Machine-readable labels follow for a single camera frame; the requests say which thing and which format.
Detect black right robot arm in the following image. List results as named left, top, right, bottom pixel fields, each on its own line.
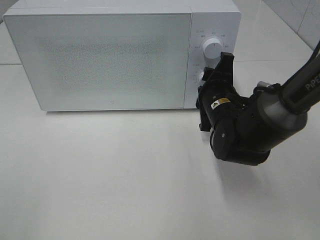
left=196, top=46, right=320, bottom=166

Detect white microwave door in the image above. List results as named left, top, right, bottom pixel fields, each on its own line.
left=5, top=14, right=191, bottom=111

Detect white microwave oven body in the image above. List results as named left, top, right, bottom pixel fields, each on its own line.
left=3, top=0, right=241, bottom=111

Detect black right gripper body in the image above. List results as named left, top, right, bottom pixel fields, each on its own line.
left=196, top=72, right=252, bottom=132

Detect white timer knob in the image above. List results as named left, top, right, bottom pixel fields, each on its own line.
left=197, top=71, right=205, bottom=86

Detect upper white power knob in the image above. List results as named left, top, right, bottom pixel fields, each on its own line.
left=202, top=36, right=223, bottom=60

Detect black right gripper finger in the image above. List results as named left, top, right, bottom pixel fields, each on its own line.
left=202, top=67, right=217, bottom=82
left=215, top=52, right=235, bottom=77

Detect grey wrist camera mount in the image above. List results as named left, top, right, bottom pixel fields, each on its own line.
left=253, top=81, right=281, bottom=94

